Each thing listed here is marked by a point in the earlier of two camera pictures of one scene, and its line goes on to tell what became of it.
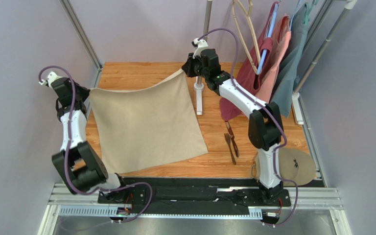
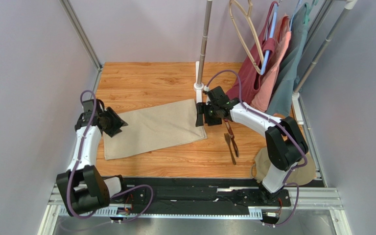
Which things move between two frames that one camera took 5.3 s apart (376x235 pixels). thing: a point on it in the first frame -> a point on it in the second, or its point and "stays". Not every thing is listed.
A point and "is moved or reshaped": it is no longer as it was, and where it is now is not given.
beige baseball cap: x=292 y=164 stays
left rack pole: x=207 y=20 stays
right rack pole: x=348 y=5 stays
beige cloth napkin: x=151 y=124 is moved or reshaped
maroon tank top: x=248 y=76 stays
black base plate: x=219 y=193 stays
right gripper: x=188 y=67 -> x=205 y=113
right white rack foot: x=296 y=108 stays
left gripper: x=85 y=92 -> x=117 y=123
